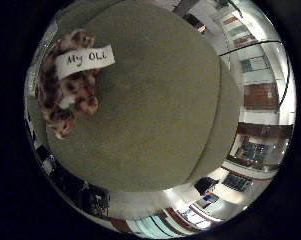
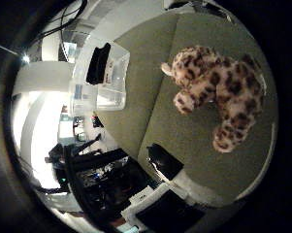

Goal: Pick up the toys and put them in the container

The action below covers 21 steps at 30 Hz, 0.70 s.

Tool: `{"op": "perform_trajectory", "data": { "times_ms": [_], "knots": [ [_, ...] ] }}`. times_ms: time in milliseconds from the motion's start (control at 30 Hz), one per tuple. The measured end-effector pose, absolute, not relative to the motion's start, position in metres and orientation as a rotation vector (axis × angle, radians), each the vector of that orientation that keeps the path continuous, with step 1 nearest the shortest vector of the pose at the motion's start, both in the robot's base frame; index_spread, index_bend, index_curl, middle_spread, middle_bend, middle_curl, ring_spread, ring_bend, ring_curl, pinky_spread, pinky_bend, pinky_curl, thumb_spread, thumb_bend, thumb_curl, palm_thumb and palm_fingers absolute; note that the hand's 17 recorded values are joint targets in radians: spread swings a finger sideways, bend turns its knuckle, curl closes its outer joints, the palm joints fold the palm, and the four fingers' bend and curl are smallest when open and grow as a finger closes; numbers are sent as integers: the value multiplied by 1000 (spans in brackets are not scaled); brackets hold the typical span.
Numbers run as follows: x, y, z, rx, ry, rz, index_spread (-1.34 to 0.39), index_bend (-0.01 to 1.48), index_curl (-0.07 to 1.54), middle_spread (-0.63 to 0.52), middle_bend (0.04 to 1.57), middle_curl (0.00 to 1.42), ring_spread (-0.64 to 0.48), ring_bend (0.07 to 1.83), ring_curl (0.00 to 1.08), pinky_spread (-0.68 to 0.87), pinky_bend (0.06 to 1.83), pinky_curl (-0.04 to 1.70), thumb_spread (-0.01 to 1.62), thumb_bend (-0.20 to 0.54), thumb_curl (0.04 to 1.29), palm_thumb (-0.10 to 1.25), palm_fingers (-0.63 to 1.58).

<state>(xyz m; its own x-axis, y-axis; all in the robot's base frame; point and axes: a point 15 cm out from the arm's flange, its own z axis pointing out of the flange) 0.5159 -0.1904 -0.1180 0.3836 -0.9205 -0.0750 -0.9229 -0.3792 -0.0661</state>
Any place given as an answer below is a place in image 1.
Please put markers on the black office chair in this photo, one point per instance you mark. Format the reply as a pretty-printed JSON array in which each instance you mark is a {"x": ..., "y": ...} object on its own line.
[{"x": 205, "y": 185}]

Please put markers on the brown spotted plush toy with tag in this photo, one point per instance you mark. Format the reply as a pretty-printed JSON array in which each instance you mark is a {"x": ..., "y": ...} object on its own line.
[{"x": 65, "y": 96}]

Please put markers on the black equipment stand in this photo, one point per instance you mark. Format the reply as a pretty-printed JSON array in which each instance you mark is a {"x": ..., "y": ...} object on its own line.
[{"x": 90, "y": 198}]

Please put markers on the person in dark clothes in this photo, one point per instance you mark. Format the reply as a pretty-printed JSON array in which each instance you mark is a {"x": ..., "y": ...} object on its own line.
[{"x": 194, "y": 22}]

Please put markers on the wood-framed window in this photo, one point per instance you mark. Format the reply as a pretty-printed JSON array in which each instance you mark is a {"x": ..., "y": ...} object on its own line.
[{"x": 261, "y": 146}]

